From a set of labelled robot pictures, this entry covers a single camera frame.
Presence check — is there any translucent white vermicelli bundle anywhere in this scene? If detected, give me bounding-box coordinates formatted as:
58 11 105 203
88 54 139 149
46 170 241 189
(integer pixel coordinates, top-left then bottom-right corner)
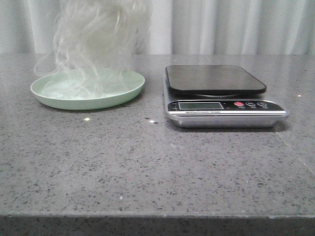
42 0 152 99

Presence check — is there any silver black kitchen scale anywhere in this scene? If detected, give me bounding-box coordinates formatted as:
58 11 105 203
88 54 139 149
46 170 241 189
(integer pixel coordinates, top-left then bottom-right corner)
163 65 289 128

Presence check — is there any light green round plate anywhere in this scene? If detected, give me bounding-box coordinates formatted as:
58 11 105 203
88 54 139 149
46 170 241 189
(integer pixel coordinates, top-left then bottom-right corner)
31 68 145 111

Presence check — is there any white pleated curtain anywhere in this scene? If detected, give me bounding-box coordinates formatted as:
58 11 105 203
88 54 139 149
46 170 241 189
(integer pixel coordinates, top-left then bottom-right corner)
0 0 315 55

